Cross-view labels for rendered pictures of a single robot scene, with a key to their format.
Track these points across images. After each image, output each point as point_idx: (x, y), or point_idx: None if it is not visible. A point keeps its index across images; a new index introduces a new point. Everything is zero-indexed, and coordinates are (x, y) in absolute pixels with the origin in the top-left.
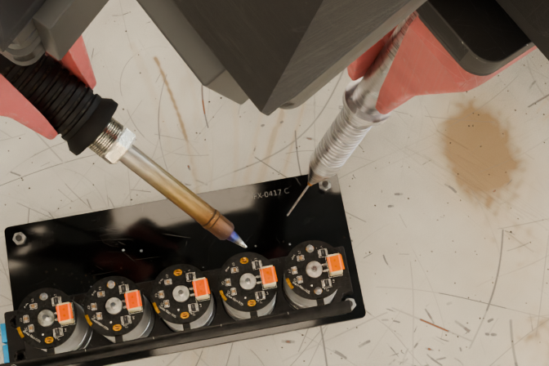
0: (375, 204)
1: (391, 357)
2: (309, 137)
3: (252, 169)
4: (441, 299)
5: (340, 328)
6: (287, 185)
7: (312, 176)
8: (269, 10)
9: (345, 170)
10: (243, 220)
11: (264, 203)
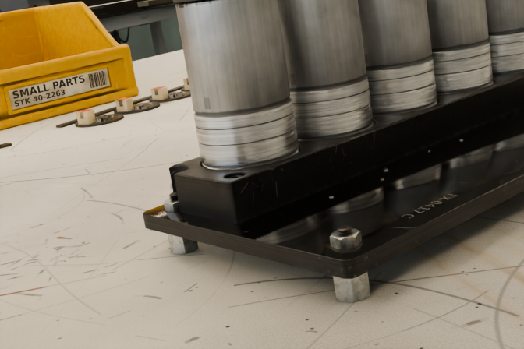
0: (228, 327)
1: (78, 253)
2: (476, 323)
3: (517, 255)
4: (12, 311)
5: None
6: (416, 219)
7: None
8: None
9: (340, 329)
10: (433, 181)
11: (426, 198)
